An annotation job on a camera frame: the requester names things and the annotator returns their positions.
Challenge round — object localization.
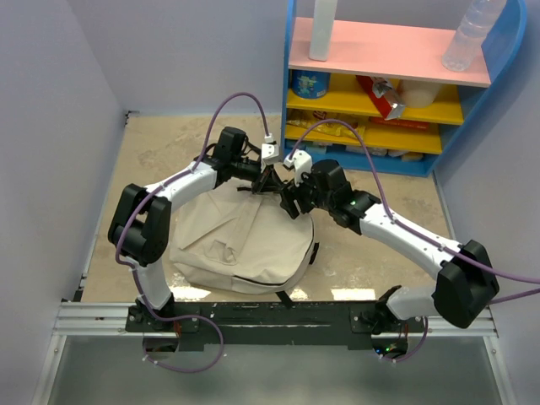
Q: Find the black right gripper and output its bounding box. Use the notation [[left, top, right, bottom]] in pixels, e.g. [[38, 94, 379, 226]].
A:
[[279, 167, 334, 219]]

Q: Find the beige canvas backpack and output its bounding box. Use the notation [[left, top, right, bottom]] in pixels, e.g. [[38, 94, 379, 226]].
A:
[[169, 181, 316, 295]]

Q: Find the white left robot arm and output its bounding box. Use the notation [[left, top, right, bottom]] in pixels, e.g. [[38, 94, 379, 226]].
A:
[[107, 127, 281, 331]]

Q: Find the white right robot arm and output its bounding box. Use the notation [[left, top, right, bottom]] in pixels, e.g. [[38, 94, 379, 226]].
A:
[[280, 150, 500, 334]]

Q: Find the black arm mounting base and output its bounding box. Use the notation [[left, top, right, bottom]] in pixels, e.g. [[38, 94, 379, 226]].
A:
[[126, 301, 424, 351]]

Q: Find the yellow chips bag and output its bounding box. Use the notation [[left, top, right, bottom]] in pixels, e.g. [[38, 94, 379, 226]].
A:
[[286, 109, 367, 139]]

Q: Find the blue round can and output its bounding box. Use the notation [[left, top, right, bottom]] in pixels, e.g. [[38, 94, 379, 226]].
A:
[[290, 69, 331, 100]]

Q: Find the red flat box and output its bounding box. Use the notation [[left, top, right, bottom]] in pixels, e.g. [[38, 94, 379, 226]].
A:
[[369, 116, 429, 131]]

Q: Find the blue shelf unit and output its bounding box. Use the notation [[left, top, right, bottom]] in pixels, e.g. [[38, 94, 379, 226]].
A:
[[281, 1, 527, 176]]

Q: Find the red snack carton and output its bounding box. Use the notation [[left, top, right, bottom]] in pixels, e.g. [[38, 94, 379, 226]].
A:
[[356, 75, 406, 121]]

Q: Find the white cup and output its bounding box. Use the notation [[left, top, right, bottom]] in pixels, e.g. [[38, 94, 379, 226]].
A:
[[397, 79, 442, 109]]

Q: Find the white tall bottle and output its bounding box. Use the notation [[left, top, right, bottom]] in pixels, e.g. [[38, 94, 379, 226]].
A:
[[309, 0, 338, 62]]

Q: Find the clear plastic water bottle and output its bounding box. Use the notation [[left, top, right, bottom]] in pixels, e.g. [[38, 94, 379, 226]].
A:
[[441, 0, 507, 72]]

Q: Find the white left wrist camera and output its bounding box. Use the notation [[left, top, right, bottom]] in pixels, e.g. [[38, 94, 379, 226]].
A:
[[261, 143, 280, 166]]

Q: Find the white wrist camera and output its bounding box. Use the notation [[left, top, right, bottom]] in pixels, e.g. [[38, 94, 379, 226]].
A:
[[261, 143, 280, 166], [283, 149, 312, 186]]

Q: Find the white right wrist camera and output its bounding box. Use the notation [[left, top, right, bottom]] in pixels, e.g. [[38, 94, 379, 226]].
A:
[[283, 149, 312, 186]]

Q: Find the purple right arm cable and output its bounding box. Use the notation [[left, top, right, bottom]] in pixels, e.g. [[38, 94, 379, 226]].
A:
[[289, 119, 540, 365]]

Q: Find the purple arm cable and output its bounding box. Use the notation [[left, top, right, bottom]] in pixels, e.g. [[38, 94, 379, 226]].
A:
[[289, 119, 540, 365], [114, 92, 275, 372]]

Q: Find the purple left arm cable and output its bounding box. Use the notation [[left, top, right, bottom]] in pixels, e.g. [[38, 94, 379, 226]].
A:
[[114, 92, 275, 372]]

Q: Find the aluminium rail frame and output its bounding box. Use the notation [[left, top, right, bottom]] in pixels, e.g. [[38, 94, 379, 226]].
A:
[[33, 301, 516, 404]]

